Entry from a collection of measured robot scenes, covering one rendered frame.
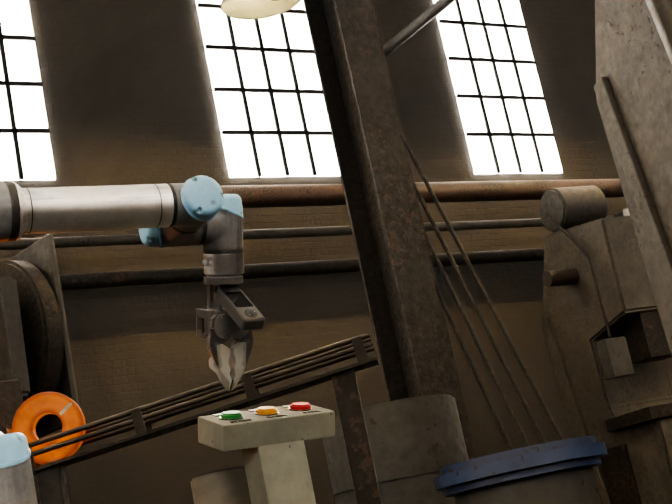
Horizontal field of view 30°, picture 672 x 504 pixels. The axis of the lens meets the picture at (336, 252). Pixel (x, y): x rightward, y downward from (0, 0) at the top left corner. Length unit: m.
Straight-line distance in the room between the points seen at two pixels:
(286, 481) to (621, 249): 7.96
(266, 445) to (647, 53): 2.46
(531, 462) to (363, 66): 5.10
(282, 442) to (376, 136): 4.72
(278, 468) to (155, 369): 7.55
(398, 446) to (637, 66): 1.74
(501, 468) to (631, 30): 2.52
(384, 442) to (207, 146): 6.02
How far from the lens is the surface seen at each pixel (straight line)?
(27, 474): 1.97
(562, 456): 2.23
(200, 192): 2.15
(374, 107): 7.05
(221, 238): 2.31
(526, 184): 11.45
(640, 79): 4.44
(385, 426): 5.03
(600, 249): 10.17
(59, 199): 2.09
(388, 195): 6.86
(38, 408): 2.80
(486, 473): 2.22
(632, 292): 10.11
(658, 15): 0.61
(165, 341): 9.97
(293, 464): 2.37
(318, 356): 2.73
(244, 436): 2.32
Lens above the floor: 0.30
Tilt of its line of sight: 14 degrees up
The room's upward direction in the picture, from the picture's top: 12 degrees counter-clockwise
